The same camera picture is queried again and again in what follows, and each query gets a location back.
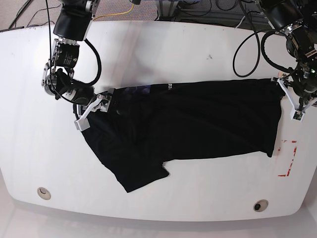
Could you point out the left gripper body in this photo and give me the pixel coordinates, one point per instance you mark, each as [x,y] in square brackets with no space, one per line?
[299,102]

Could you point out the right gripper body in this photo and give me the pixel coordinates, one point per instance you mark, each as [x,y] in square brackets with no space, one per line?
[101,103]

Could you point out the black t-shirt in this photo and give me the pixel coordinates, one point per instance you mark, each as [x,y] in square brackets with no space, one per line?
[147,126]

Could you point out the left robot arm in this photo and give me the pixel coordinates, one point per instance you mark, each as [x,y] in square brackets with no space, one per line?
[296,20]

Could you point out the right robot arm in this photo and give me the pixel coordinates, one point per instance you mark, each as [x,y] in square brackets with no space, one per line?
[58,80]

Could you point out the red tape rectangle marking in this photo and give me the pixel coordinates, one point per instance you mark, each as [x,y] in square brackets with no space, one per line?
[285,157]

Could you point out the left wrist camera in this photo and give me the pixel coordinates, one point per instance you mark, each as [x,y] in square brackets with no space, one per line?
[297,115]

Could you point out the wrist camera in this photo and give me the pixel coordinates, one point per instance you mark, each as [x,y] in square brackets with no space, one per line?
[82,124]
[297,115]

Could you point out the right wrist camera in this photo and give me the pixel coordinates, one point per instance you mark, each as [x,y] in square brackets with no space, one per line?
[82,124]

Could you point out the right table cable grommet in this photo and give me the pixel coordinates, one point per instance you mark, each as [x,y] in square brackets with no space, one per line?
[260,205]

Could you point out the table cable grommet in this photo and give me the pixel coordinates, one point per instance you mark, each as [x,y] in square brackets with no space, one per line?
[260,205]
[44,193]

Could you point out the left table cable grommet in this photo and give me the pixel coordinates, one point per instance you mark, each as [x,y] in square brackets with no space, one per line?
[44,193]

